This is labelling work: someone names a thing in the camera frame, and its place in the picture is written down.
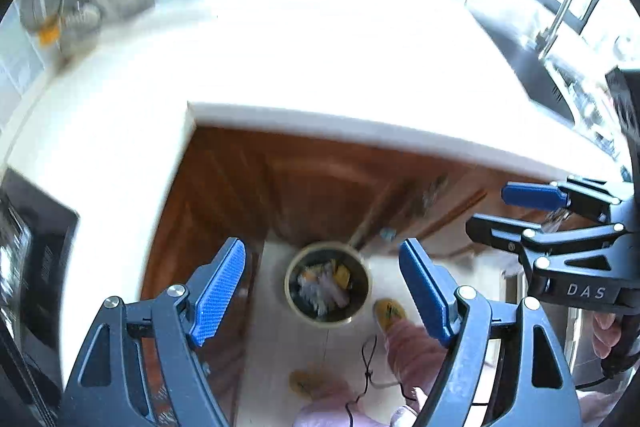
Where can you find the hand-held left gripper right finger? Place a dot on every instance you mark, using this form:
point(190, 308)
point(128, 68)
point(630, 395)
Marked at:
point(427, 292)

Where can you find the yellow slipper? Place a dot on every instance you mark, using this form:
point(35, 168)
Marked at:
point(307, 382)
point(390, 314)

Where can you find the yellow wrapper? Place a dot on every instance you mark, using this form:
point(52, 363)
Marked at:
point(341, 280)

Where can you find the slotted steel skimmer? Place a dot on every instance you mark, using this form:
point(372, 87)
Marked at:
point(80, 29)

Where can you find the pink fleece trousers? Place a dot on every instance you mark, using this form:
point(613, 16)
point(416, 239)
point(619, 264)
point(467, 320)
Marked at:
point(415, 347)

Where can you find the person's right hand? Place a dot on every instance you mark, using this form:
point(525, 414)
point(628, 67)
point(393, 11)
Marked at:
point(606, 332)

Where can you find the steel kitchen faucet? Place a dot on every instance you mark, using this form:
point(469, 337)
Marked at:
point(560, 17)

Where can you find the pale blue door knob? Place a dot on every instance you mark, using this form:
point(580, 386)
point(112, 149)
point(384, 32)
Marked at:
point(387, 234)

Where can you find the brown wooden kitchen cabinet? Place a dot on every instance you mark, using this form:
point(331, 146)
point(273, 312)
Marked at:
point(300, 187)

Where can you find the round cream-rimmed waste bin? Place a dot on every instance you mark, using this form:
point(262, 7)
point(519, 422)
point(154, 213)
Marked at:
point(295, 302)

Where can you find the black glass gas stove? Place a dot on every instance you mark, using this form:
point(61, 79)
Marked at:
point(45, 227)

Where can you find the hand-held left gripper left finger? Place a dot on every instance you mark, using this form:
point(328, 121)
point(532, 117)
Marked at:
point(220, 292)

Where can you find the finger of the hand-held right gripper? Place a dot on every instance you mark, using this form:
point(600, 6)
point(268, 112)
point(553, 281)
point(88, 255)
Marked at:
point(500, 229)
point(532, 195)

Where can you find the stainless steel sink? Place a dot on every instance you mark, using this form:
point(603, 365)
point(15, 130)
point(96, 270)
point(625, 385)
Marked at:
point(525, 57)

